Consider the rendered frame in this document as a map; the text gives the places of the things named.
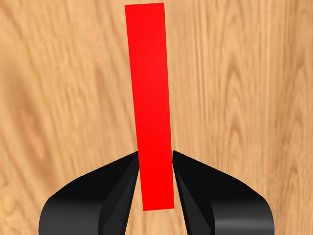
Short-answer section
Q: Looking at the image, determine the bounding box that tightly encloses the thin red peg bar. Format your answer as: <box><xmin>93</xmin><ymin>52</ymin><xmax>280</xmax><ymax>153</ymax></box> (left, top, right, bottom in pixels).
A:
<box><xmin>124</xmin><ymin>2</ymin><xmax>175</xmax><ymax>212</ymax></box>

